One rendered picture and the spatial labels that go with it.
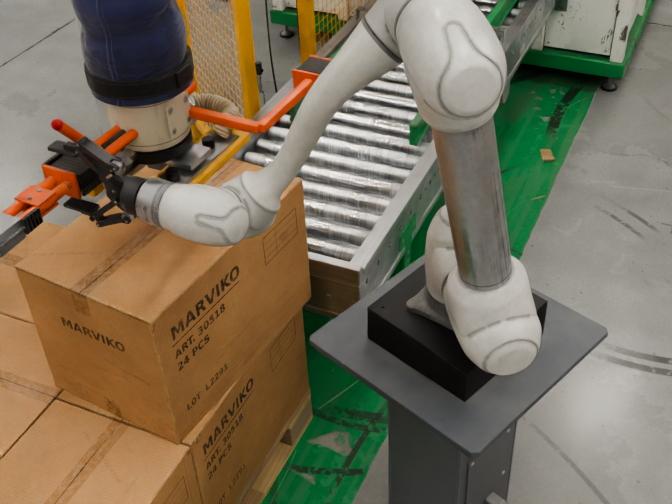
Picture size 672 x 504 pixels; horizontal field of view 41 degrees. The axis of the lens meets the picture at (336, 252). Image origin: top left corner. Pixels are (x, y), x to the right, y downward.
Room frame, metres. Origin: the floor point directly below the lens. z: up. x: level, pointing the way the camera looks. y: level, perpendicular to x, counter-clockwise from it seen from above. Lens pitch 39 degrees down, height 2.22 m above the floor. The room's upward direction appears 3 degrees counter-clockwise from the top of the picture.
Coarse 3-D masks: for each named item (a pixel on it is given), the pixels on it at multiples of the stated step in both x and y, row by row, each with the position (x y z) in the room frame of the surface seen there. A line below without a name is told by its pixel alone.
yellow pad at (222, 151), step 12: (240, 132) 1.83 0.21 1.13; (204, 144) 1.75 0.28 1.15; (216, 144) 1.77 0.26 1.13; (228, 144) 1.77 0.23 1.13; (240, 144) 1.78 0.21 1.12; (216, 156) 1.73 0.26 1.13; (228, 156) 1.74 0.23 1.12; (168, 168) 1.65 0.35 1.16; (180, 168) 1.68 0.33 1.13; (204, 168) 1.68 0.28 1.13; (216, 168) 1.70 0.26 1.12; (168, 180) 1.63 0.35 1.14; (180, 180) 1.64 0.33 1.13; (192, 180) 1.64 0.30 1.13; (204, 180) 1.65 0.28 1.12
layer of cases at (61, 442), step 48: (0, 288) 2.00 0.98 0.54; (0, 336) 1.80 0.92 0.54; (288, 336) 1.84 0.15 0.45; (0, 384) 1.62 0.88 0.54; (48, 384) 1.61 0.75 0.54; (240, 384) 1.60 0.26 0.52; (288, 384) 1.81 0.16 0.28; (0, 432) 1.46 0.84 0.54; (48, 432) 1.45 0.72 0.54; (96, 432) 1.44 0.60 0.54; (144, 432) 1.44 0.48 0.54; (192, 432) 1.43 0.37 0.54; (240, 432) 1.57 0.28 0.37; (0, 480) 1.32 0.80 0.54; (48, 480) 1.31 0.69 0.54; (96, 480) 1.30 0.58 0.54; (144, 480) 1.29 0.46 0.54; (192, 480) 1.37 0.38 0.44; (240, 480) 1.54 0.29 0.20
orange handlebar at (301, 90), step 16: (304, 80) 1.84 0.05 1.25; (288, 96) 1.77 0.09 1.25; (192, 112) 1.73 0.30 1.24; (208, 112) 1.72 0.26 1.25; (272, 112) 1.70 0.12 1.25; (112, 128) 1.67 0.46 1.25; (240, 128) 1.67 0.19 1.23; (256, 128) 1.65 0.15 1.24; (112, 144) 1.61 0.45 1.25; (48, 176) 1.50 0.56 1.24; (32, 192) 1.44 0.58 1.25; (48, 192) 1.44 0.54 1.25; (64, 192) 1.46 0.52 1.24; (16, 208) 1.40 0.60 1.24; (32, 208) 1.39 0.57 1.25; (48, 208) 1.42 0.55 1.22
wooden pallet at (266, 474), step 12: (300, 408) 1.86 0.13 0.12; (288, 420) 1.80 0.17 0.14; (300, 420) 1.85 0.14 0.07; (288, 432) 1.80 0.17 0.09; (300, 432) 1.85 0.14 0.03; (276, 444) 1.72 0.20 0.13; (288, 444) 1.80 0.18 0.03; (276, 456) 1.76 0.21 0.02; (288, 456) 1.77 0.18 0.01; (264, 468) 1.72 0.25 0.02; (276, 468) 1.72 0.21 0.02; (252, 480) 1.59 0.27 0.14; (264, 480) 1.67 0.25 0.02; (252, 492) 1.63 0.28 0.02; (264, 492) 1.63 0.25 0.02
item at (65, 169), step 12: (60, 156) 1.56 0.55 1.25; (48, 168) 1.50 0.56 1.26; (60, 168) 1.52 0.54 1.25; (72, 168) 1.52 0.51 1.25; (84, 168) 1.51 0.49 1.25; (60, 180) 1.49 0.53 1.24; (72, 180) 1.48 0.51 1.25; (84, 180) 1.49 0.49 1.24; (96, 180) 1.51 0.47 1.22; (72, 192) 1.48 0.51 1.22; (84, 192) 1.48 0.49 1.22
